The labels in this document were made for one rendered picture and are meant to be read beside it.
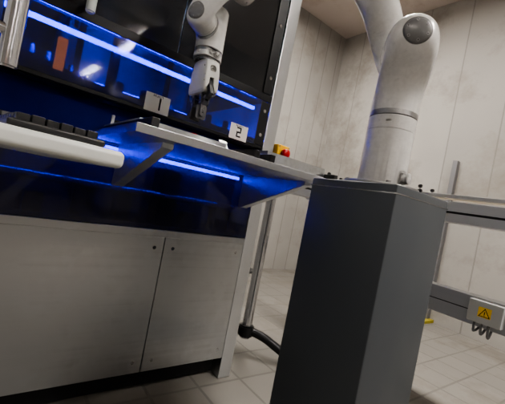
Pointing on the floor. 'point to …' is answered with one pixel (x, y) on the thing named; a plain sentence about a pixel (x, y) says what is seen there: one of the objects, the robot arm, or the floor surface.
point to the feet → (258, 337)
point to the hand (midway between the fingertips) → (197, 112)
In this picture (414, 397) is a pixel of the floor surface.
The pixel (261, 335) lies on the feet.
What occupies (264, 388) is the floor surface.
